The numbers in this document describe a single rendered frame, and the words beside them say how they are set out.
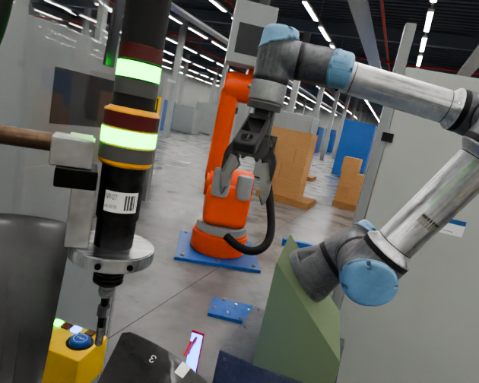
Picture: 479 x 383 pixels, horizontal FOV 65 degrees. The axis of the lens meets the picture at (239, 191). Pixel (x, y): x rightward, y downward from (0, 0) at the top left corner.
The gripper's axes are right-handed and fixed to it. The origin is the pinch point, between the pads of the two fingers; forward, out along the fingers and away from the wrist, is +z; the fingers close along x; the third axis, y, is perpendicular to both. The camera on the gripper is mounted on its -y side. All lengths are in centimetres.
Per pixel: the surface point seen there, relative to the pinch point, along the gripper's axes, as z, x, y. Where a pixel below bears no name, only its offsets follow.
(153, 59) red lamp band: -19, -2, -51
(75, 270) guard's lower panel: 57, 69, 47
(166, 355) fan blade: 23.6, 0.7, -25.3
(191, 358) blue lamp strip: 29.5, -1.1, -15.7
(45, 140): -11, 4, -54
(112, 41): -19, 2, -51
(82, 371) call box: 39.9, 20.1, -17.4
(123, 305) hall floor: 144, 111, 173
